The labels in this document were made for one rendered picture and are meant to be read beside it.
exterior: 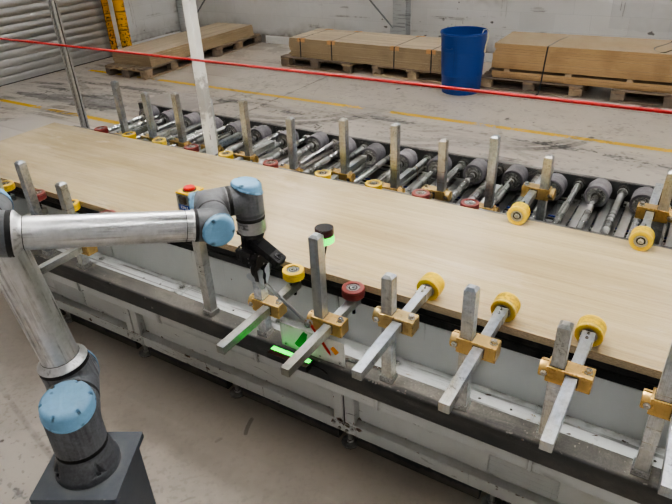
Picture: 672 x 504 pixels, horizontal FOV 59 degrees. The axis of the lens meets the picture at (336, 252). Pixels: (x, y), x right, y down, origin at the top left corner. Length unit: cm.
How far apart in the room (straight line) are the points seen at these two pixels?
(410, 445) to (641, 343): 101
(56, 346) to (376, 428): 130
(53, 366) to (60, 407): 16
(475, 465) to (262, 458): 90
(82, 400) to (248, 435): 112
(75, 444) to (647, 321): 172
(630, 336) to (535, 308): 28
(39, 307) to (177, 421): 127
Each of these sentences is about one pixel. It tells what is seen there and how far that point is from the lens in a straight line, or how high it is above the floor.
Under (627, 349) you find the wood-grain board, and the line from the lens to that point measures 193.
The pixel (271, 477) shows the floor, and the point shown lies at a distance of 266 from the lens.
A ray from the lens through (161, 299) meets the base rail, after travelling 250.
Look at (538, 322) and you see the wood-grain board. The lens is 195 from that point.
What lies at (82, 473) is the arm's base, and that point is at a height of 65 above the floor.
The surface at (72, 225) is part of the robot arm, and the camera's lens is 161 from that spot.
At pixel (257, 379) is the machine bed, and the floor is 17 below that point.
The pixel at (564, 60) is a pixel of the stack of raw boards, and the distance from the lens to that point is 748.
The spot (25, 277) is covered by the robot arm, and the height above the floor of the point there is 121.
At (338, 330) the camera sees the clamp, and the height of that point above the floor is 85.
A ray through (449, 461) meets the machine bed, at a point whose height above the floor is 17.
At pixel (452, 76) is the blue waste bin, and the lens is 741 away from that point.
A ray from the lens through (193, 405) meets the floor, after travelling 302.
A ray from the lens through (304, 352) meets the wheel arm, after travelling 185.
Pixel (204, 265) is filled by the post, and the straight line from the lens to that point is 222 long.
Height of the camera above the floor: 204
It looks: 30 degrees down
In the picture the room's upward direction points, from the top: 3 degrees counter-clockwise
